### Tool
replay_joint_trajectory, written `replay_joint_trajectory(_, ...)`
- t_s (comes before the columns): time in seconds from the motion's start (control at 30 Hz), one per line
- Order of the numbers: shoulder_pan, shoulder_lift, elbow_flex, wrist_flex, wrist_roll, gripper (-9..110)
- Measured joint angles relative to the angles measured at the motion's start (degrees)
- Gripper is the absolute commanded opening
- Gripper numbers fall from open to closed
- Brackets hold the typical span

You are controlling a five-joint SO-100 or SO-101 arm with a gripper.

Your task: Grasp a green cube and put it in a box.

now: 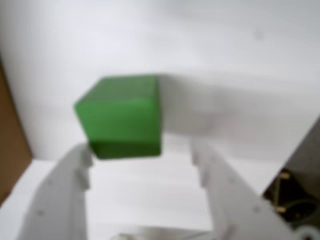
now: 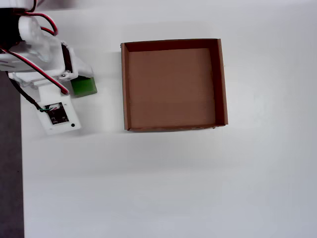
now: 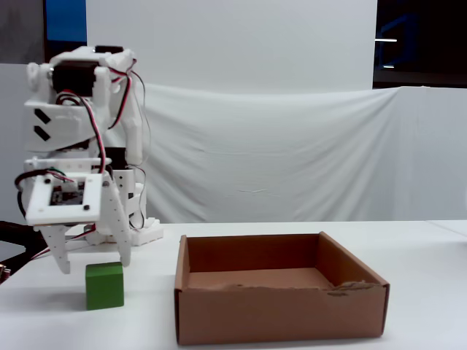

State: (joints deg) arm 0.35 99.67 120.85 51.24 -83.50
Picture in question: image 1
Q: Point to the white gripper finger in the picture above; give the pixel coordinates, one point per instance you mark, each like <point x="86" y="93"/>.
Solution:
<point x="62" y="200"/>
<point x="237" y="207"/>

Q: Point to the green cube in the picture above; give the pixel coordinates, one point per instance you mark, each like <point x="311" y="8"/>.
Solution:
<point x="120" y="117"/>

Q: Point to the brown cardboard box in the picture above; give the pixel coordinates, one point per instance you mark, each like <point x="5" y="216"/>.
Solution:
<point x="10" y="137"/>

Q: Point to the dark board with brass standoffs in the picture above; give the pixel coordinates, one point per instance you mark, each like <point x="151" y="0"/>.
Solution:
<point x="292" y="200"/>

